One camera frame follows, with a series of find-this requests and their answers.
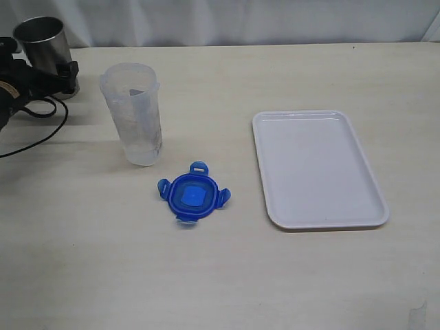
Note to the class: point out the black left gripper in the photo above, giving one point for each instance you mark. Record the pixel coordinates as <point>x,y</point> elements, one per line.
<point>19,81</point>

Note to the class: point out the stainless steel cup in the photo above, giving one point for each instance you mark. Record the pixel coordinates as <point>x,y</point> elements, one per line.
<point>44,42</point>

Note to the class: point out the blue snap-lock container lid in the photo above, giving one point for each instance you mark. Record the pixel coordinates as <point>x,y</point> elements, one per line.
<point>194,195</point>

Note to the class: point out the clear plastic tall container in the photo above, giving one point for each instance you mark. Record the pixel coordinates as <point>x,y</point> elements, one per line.
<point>130,91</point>

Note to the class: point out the white backdrop curtain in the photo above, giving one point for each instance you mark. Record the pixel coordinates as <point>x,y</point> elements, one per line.
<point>200,23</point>

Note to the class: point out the white rectangular plastic tray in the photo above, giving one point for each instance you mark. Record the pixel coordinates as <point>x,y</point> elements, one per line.
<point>314,173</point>

